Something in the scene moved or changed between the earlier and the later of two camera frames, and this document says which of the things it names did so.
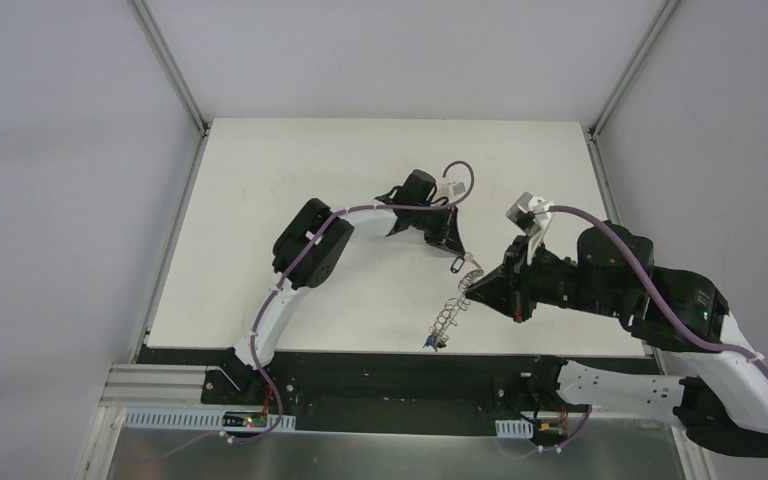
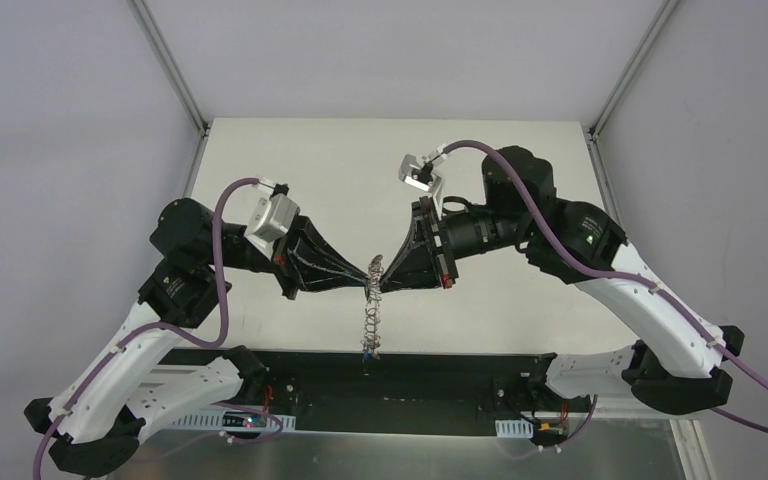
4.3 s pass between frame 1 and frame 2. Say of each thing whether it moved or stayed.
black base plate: stayed
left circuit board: stayed
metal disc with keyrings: moved
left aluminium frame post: stayed
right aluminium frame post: stayed
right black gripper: moved
